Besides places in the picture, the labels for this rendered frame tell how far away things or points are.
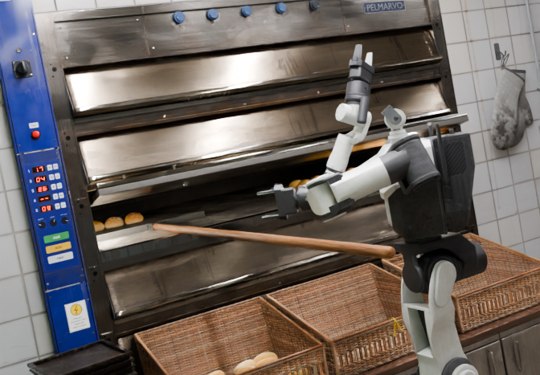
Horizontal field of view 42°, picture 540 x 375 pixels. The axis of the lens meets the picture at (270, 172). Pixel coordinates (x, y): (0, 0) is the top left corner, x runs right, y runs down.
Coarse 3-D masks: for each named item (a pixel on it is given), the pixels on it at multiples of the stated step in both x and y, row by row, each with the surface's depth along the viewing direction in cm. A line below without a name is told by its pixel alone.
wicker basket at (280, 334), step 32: (192, 320) 281; (224, 320) 286; (256, 320) 292; (288, 320) 274; (160, 352) 273; (192, 352) 277; (224, 352) 283; (256, 352) 288; (288, 352) 280; (320, 352) 254
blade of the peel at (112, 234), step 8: (176, 216) 360; (184, 216) 332; (192, 216) 333; (200, 216) 335; (136, 224) 356; (144, 224) 349; (104, 232) 345; (112, 232) 316; (120, 232) 317; (128, 232) 319; (136, 232) 321
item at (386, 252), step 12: (156, 228) 311; (168, 228) 297; (180, 228) 284; (192, 228) 273; (204, 228) 264; (252, 240) 226; (264, 240) 218; (276, 240) 211; (288, 240) 205; (300, 240) 199; (312, 240) 194; (324, 240) 189; (336, 252) 184; (348, 252) 178; (360, 252) 173; (372, 252) 168; (384, 252) 164
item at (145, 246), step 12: (252, 216) 300; (288, 216) 307; (216, 228) 292; (228, 228) 294; (240, 228) 296; (156, 240) 280; (168, 240) 282; (180, 240) 284; (192, 240) 286; (108, 252) 271; (120, 252) 273; (132, 252) 275; (144, 252) 277
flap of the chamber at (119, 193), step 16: (416, 128) 322; (432, 128) 329; (448, 128) 345; (368, 144) 319; (384, 144) 334; (256, 160) 285; (272, 160) 288; (288, 160) 299; (304, 160) 311; (176, 176) 269; (192, 176) 272; (208, 176) 281; (224, 176) 292; (96, 192) 258; (112, 192) 258; (128, 192) 264; (144, 192) 275
